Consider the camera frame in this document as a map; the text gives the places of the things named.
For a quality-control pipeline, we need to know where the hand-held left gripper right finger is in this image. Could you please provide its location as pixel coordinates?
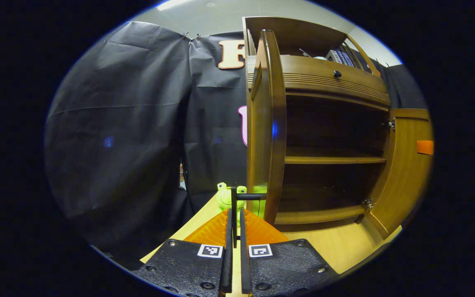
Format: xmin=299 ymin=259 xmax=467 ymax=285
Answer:
xmin=240 ymin=208 xmax=339 ymax=297

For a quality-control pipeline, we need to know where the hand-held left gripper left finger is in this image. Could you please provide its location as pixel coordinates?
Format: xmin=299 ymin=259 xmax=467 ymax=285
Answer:
xmin=132 ymin=208 xmax=233 ymax=297

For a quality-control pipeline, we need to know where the wooden shoe cabinet door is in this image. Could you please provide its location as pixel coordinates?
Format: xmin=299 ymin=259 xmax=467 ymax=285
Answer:
xmin=246 ymin=30 xmax=287 ymax=225
xmin=363 ymin=108 xmax=434 ymax=240

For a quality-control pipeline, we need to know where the black door handle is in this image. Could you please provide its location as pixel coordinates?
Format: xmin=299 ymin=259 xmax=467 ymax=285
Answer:
xmin=230 ymin=186 xmax=268 ymax=248

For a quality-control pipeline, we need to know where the wooden double-door shoe cabinet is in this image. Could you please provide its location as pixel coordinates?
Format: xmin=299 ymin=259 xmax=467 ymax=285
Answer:
xmin=242 ymin=16 xmax=391 ymax=225

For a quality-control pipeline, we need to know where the wooden cabinet shelf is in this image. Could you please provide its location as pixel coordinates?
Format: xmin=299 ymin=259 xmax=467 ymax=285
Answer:
xmin=284 ymin=146 xmax=387 ymax=165

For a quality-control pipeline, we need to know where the wooden cabinet drawer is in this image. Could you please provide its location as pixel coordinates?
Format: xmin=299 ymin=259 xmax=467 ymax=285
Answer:
xmin=281 ymin=55 xmax=391 ymax=108

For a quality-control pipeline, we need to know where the green frog toy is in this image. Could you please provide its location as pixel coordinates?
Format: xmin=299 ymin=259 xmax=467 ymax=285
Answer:
xmin=216 ymin=182 xmax=247 ymax=211

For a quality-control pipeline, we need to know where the black backdrop cloth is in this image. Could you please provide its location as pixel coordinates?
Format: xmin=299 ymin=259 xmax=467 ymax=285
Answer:
xmin=44 ymin=21 xmax=428 ymax=264

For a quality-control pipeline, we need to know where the ceiling light panel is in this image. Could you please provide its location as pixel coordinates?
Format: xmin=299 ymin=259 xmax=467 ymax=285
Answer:
xmin=156 ymin=0 xmax=193 ymax=11

